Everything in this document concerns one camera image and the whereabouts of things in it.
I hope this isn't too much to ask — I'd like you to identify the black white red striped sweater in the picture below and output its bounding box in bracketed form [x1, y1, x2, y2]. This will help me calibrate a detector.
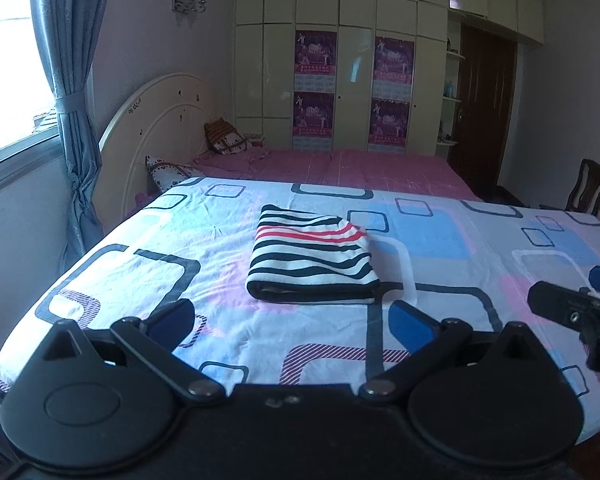
[246, 204, 380, 304]

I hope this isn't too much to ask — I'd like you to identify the dark wooden chair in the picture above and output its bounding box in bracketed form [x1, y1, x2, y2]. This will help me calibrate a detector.
[564, 158, 600, 216]

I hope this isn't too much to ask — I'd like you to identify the patterned white bed sheet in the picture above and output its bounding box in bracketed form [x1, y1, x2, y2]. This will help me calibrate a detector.
[0, 178, 600, 437]

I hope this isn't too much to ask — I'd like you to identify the white patterned pillow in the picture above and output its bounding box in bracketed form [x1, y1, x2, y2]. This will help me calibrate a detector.
[145, 156, 204, 193]

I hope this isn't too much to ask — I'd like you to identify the pink bed sheet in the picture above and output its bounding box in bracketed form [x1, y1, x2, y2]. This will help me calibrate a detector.
[135, 148, 477, 208]

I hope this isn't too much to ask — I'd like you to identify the brown patterned pillow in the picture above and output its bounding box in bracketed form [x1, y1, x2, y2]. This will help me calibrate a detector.
[204, 118, 252, 155]

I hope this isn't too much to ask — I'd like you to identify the corner shelf unit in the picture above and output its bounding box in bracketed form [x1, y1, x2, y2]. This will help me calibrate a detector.
[436, 20, 465, 159]

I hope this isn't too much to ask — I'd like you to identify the cream wooden headboard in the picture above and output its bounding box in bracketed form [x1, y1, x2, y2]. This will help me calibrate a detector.
[93, 73, 220, 233]

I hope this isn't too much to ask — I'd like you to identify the lower right purple poster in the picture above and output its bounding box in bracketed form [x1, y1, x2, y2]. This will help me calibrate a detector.
[367, 99, 410, 154]

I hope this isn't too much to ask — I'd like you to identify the purple poster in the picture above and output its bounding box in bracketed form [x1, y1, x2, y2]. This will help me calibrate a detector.
[291, 92, 334, 152]
[294, 29, 338, 94]
[373, 36, 415, 102]
[367, 99, 410, 154]

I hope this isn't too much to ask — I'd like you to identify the brown wooden door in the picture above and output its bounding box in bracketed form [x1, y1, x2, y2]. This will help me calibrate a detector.
[448, 24, 517, 200]

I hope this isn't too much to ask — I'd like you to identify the window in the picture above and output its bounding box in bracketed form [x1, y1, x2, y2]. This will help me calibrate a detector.
[0, 0, 58, 180]

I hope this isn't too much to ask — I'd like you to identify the lower left purple poster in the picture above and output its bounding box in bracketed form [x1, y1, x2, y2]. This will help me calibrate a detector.
[291, 92, 334, 152]

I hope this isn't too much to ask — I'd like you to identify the upper right purple poster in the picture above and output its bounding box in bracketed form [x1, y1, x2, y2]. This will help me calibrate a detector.
[373, 36, 415, 102]

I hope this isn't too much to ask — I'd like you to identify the cream wardrobe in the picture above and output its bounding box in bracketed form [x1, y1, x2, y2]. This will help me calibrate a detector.
[235, 0, 544, 156]

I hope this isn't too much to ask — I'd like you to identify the upper left purple poster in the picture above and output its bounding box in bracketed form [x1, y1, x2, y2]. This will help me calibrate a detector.
[294, 29, 338, 94]

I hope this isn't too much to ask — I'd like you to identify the blue grey curtain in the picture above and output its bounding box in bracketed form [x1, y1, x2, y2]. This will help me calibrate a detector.
[30, 0, 107, 269]

